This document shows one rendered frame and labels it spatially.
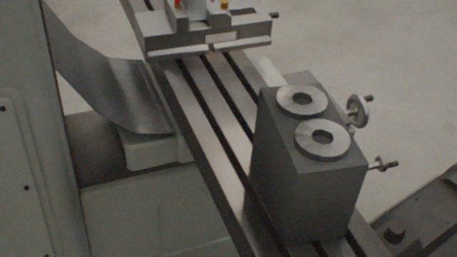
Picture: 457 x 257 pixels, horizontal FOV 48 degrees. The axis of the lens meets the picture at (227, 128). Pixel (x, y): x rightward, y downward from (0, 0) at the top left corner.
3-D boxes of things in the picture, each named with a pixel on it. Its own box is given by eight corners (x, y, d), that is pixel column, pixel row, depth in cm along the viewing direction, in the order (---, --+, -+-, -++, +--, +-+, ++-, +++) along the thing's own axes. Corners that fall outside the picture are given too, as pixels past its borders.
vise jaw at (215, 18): (216, 2, 141) (217, -12, 138) (231, 25, 132) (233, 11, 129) (196, 4, 139) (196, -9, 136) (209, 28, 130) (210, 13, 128)
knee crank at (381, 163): (390, 159, 174) (395, 146, 170) (401, 171, 170) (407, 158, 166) (334, 174, 167) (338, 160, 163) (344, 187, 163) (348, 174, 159)
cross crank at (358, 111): (355, 111, 177) (363, 83, 169) (374, 133, 169) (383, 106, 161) (314, 120, 172) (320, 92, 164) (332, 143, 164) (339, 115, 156)
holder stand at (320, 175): (305, 152, 109) (322, 75, 95) (345, 236, 93) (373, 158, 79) (250, 158, 106) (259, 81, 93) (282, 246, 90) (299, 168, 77)
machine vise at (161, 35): (253, 17, 150) (256, -18, 142) (273, 44, 139) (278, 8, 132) (133, 32, 140) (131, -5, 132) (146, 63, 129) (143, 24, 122)
